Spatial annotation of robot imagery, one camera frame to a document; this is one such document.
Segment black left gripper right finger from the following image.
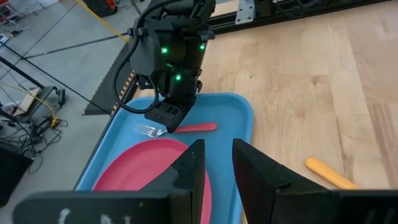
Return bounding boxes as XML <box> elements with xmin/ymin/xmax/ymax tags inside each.
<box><xmin>232</xmin><ymin>139</ymin><xmax>398</xmax><ymax>224</ymax></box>

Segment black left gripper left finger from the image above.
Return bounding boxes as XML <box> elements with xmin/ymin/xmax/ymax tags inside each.
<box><xmin>12</xmin><ymin>139</ymin><xmax>206</xmax><ymax>224</ymax></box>

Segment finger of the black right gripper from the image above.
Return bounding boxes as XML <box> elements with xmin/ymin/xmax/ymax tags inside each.
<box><xmin>167</xmin><ymin>104</ymin><xmax>195</xmax><ymax>133</ymax></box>
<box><xmin>144</xmin><ymin>101</ymin><xmax>180</xmax><ymax>127</ymax></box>

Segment red-handled metal fork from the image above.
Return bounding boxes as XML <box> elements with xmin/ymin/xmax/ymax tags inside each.
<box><xmin>134</xmin><ymin>122</ymin><xmax>218</xmax><ymax>139</ymax></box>

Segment red plastic plate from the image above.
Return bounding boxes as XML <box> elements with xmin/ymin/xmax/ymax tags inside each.
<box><xmin>92</xmin><ymin>138</ymin><xmax>213</xmax><ymax>224</ymax></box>

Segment yellow-handled metal spoon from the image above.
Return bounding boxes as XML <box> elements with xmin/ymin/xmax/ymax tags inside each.
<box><xmin>305</xmin><ymin>157</ymin><xmax>360</xmax><ymax>190</ymax></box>

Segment blue plastic tray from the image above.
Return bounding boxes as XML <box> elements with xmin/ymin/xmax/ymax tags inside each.
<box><xmin>74</xmin><ymin>92</ymin><xmax>254</xmax><ymax>224</ymax></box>

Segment black floor stand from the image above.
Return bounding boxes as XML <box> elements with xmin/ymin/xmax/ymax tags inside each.
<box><xmin>0</xmin><ymin>85</ymin><xmax>66</xmax><ymax>125</ymax></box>

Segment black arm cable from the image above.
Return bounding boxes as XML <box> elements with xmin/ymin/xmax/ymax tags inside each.
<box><xmin>112</xmin><ymin>27</ymin><xmax>161</xmax><ymax>114</ymax></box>

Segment black toothed cable ramp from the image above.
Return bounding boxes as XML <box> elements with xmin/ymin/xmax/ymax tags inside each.
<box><xmin>82</xmin><ymin>43</ymin><xmax>137</xmax><ymax>116</ymax></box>

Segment silver metal bracket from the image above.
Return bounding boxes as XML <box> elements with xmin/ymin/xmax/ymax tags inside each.
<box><xmin>235</xmin><ymin>0</ymin><xmax>255</xmax><ymax>25</ymax></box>

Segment yellow cable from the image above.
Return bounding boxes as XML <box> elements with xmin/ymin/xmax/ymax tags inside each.
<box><xmin>75</xmin><ymin>0</ymin><xmax>131</xmax><ymax>44</ymax></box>

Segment black table frame rail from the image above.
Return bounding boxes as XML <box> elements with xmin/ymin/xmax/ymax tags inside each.
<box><xmin>208</xmin><ymin>0</ymin><xmax>386</xmax><ymax>35</ymax></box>

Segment tangled floor cables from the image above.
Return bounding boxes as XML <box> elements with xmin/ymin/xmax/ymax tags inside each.
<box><xmin>0</xmin><ymin>118</ymin><xmax>69</xmax><ymax>175</ymax></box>

